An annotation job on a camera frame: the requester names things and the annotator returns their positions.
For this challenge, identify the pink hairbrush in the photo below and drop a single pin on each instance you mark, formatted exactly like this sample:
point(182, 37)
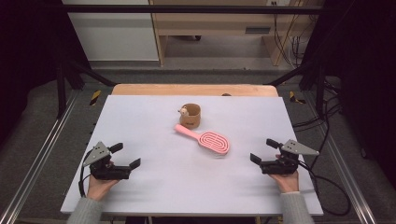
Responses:
point(214, 142)

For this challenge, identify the white cabinet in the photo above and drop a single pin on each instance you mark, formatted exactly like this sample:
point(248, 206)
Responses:
point(115, 37)

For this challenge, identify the yellow black floor tape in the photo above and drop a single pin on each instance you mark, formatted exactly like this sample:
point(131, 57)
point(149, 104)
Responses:
point(293, 97)
point(95, 97)

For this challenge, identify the aluminium floor rail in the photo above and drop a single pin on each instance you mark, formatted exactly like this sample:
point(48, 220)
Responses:
point(37, 158)
point(348, 174)

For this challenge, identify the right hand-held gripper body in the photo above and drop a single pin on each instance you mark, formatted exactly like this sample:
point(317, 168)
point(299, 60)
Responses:
point(280, 167)

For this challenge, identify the black frame stand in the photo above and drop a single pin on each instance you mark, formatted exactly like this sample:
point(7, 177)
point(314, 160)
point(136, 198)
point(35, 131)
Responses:
point(320, 93)
point(61, 93)

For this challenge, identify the wooden table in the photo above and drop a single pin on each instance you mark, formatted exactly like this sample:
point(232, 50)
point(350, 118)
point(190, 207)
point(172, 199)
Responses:
point(155, 89)

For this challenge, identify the light wooden desk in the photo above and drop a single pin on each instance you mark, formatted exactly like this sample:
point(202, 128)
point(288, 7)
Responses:
point(211, 21)

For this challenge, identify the black curtain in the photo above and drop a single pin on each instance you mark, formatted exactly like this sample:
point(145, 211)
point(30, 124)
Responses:
point(364, 62)
point(28, 46)

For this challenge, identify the white table board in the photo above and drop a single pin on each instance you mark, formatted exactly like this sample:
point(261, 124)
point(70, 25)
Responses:
point(174, 183)

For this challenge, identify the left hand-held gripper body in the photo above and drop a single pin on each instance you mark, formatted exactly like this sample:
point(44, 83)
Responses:
point(106, 171)

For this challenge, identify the brown cup with animal figure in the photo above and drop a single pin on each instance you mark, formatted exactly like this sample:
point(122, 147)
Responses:
point(190, 119)

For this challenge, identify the person's left hand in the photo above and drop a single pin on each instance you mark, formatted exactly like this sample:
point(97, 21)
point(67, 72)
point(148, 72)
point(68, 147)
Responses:
point(99, 188)

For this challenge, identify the person's right hand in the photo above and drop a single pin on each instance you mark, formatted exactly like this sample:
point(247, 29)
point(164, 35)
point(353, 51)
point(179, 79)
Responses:
point(288, 183)

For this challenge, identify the black frame crossbar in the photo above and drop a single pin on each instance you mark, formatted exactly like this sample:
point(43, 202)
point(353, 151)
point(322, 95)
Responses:
point(186, 9)

